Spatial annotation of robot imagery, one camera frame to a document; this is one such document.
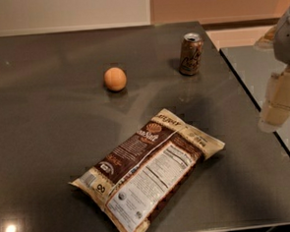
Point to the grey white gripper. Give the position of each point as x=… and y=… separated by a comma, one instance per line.
x=287, y=36

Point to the orange brown soda can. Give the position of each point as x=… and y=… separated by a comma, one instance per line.
x=191, y=52

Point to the brown chip bag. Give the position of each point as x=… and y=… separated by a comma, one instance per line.
x=136, y=180

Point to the grey side table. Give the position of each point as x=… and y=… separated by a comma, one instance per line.
x=254, y=68

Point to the orange fruit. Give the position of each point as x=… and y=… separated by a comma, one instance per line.
x=115, y=79

